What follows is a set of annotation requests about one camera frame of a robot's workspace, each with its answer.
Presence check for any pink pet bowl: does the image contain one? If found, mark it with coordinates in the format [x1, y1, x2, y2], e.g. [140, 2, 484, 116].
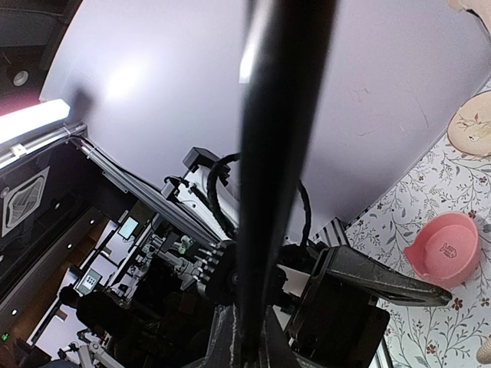
[404, 212, 481, 290]

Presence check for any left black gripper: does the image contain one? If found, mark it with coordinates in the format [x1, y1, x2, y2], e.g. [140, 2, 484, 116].
[206, 241, 452, 367]

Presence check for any front aluminium rail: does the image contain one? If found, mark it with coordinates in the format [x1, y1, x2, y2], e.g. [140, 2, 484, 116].
[313, 217, 350, 248]

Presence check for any beige leaf plate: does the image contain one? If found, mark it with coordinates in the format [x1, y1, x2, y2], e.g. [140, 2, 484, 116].
[447, 90, 490, 157]

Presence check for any person in background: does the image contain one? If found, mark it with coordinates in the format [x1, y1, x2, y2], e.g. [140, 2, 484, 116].
[59, 287, 143, 365]

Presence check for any floral table cloth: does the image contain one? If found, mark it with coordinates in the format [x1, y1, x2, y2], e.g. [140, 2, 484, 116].
[344, 82, 491, 368]

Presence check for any black tent pole one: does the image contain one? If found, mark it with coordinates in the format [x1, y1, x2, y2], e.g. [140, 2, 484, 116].
[236, 1, 336, 367]

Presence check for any beige pet tent fabric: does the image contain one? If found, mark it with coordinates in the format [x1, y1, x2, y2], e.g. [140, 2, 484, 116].
[448, 0, 491, 30]

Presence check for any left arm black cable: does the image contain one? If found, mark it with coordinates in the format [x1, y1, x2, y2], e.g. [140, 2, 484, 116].
[205, 152, 312, 246]

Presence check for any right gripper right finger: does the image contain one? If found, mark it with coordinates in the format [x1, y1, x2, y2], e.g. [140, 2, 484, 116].
[259, 307, 301, 368]

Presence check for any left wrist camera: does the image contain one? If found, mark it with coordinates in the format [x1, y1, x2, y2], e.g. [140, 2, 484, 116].
[183, 147, 220, 191]

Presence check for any ceiling light tube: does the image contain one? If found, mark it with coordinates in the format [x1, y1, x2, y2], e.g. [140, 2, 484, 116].
[1, 99, 71, 143]

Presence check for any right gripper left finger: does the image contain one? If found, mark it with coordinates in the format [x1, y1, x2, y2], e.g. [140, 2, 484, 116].
[191, 305, 240, 368]

